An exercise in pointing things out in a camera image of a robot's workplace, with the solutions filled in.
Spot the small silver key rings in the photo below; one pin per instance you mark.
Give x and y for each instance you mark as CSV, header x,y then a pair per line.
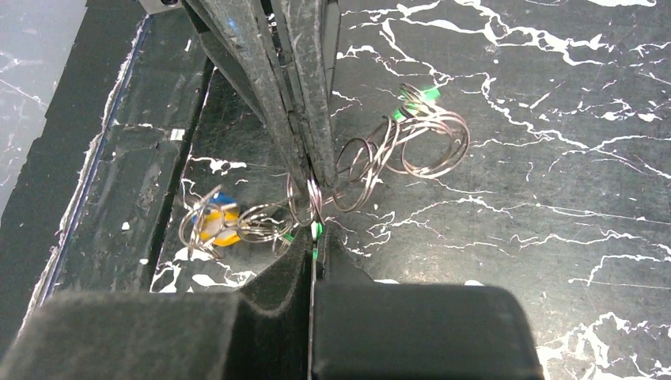
x,y
341,173

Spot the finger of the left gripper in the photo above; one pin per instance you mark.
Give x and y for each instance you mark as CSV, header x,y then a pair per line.
x,y
237,38
309,38

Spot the blue key tag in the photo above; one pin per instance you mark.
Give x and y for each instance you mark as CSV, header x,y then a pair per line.
x,y
220,199

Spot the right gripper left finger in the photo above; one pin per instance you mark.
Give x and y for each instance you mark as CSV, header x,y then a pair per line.
x,y
258,331

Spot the yellow key tag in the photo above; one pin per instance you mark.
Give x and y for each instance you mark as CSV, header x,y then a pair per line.
x,y
220,226

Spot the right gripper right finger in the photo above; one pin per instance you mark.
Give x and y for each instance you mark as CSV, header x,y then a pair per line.
x,y
364,329

